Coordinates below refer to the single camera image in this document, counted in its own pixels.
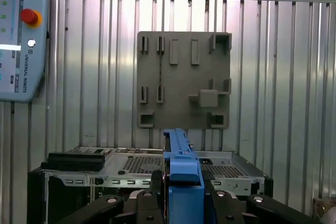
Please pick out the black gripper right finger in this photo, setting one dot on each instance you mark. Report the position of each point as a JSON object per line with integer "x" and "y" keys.
{"x": 225, "y": 208}

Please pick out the pale blue teach pendant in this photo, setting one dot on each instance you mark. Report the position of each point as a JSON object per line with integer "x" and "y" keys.
{"x": 21, "y": 64}

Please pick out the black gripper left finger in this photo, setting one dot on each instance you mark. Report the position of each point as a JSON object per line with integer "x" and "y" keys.
{"x": 141, "y": 208}

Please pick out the hard disk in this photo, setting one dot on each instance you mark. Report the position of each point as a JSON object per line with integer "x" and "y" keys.
{"x": 183, "y": 176}

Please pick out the grey parts rack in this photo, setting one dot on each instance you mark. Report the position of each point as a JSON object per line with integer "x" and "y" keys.
{"x": 183, "y": 77}

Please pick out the black PC case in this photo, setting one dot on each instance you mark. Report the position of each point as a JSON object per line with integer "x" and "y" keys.
{"x": 78, "y": 203}

